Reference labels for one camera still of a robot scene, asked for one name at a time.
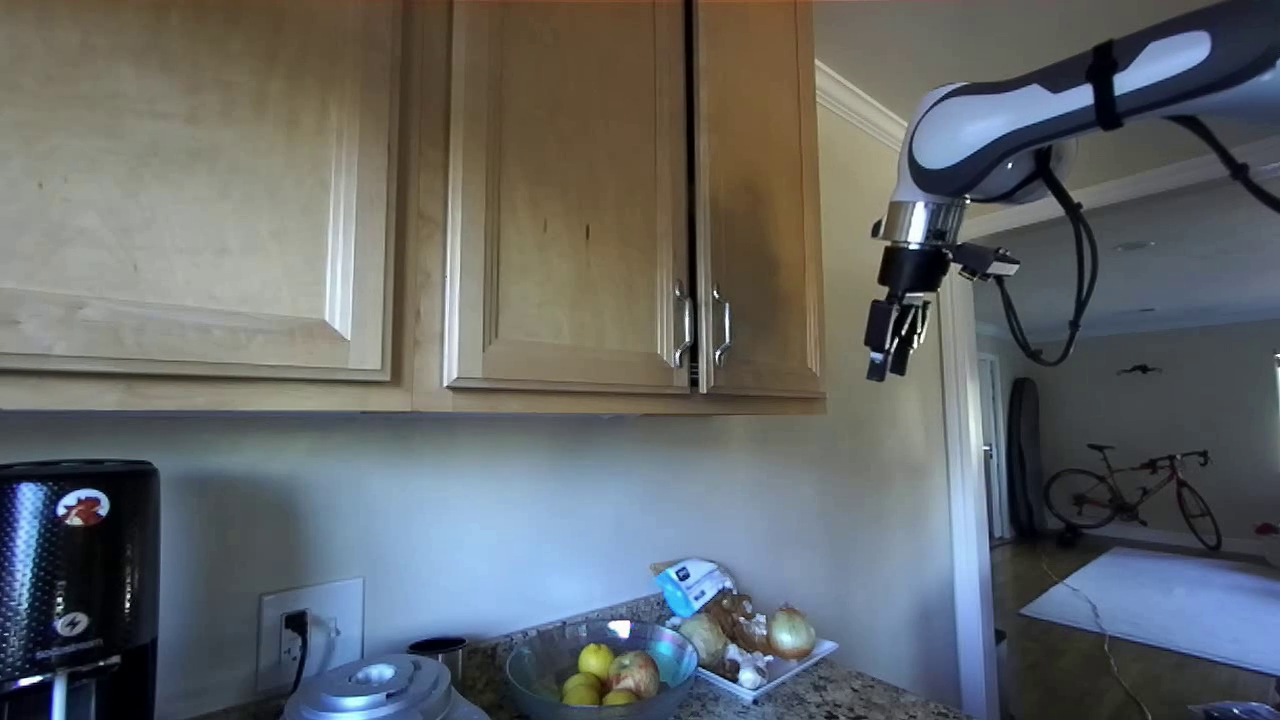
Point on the narrow wooden cupboard door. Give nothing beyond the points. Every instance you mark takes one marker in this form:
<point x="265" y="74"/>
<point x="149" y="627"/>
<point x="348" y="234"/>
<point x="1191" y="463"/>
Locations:
<point x="760" y="203"/>
<point x="567" y="203"/>

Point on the white door frame trim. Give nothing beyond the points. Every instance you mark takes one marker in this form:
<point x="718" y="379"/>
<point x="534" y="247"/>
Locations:
<point x="970" y="563"/>

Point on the blue white packet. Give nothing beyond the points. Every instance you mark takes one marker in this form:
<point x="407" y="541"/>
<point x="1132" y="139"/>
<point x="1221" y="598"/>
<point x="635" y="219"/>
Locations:
<point x="694" y="586"/>

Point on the wide wooden cupboard door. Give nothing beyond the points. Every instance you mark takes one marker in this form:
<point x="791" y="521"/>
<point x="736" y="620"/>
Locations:
<point x="174" y="173"/>

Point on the yellow onion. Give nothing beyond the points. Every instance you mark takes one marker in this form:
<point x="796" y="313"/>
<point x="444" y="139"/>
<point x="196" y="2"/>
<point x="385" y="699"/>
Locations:
<point x="707" y="641"/>
<point x="795" y="633"/>

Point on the silver kettle lid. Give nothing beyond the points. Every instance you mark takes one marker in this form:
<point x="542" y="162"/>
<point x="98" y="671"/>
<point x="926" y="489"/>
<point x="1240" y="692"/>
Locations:
<point x="376" y="687"/>

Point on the white wall outlet plate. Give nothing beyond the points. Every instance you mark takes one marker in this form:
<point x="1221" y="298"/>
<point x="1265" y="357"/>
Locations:
<point x="334" y="620"/>

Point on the white garlic pieces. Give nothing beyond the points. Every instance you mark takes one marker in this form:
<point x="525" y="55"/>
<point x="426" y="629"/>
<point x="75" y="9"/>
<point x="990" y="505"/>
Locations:
<point x="750" y="678"/>

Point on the white floor rug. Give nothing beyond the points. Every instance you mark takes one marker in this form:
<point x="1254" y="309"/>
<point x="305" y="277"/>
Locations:
<point x="1172" y="607"/>

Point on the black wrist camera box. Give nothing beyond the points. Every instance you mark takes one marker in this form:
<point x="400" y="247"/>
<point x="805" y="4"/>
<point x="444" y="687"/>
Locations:
<point x="987" y="262"/>

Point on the yellow lemon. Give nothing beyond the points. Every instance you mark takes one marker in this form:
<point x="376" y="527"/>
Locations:
<point x="580" y="691"/>
<point x="596" y="661"/>
<point x="620" y="699"/>

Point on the red yellow apple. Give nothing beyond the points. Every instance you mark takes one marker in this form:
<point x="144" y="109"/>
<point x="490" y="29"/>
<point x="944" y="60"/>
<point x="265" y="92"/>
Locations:
<point x="639" y="678"/>

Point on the wooden wall cupboard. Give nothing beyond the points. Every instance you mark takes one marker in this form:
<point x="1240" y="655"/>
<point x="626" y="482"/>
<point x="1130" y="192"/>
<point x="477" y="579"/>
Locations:
<point x="426" y="203"/>

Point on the black coffee maker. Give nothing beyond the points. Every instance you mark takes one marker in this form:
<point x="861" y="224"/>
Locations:
<point x="82" y="612"/>

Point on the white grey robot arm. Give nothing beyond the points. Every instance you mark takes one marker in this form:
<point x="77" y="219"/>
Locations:
<point x="1067" y="100"/>

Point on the brown onion skins pile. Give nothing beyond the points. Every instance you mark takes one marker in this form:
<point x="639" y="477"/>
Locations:
<point x="736" y="620"/>

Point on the black power plug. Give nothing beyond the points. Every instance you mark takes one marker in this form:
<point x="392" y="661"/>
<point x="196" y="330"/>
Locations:
<point x="292" y="627"/>

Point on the white rectangular tray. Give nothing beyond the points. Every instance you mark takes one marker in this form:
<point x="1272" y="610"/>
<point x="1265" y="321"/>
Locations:
<point x="736" y="691"/>

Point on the black bicycle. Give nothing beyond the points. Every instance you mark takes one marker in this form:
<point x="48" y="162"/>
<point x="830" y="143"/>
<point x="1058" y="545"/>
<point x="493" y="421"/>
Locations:
<point x="1198" y="513"/>

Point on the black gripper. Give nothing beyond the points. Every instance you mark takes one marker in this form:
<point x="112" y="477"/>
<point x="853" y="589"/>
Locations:
<point x="908" y="295"/>

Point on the clear glass fruit bowl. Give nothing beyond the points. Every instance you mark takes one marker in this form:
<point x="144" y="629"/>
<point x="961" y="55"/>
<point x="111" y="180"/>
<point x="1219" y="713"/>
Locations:
<point x="671" y="655"/>

